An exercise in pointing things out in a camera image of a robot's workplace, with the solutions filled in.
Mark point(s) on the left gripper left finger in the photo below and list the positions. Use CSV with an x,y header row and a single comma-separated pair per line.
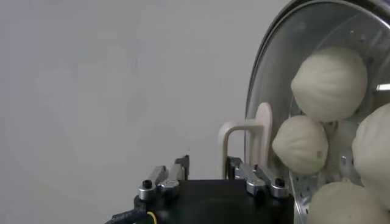
x,y
166,179

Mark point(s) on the white steamed baozi bun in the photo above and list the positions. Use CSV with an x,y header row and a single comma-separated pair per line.
x,y
300,144
330,83
373,152
344,204

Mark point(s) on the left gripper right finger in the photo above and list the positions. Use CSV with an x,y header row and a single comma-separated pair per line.
x,y
256,179

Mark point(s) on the stainless steel steamer basket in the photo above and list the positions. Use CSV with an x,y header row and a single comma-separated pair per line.
x,y
300,191

